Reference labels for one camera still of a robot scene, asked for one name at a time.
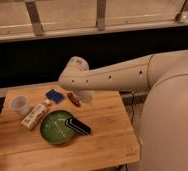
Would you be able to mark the green round plate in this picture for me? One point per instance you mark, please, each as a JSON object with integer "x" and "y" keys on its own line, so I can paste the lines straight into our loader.
{"x": 53, "y": 127}

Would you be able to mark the white bottle with label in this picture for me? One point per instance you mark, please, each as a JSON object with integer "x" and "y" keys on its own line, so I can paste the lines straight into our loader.
{"x": 35, "y": 115}

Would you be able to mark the clear plastic cup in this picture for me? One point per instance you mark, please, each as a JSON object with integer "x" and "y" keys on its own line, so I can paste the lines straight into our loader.
{"x": 20, "y": 105}

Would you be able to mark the red brown elongated object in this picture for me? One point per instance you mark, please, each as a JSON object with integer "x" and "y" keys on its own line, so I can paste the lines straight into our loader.
{"x": 73, "y": 100}

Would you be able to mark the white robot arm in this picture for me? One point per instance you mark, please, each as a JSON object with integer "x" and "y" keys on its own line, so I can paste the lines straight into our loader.
{"x": 164, "y": 119}

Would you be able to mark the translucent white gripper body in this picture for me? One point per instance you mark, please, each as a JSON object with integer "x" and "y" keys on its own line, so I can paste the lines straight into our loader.
{"x": 84, "y": 96}

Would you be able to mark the blue sponge block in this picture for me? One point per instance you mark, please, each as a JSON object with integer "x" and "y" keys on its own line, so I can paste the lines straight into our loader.
{"x": 54, "y": 96}

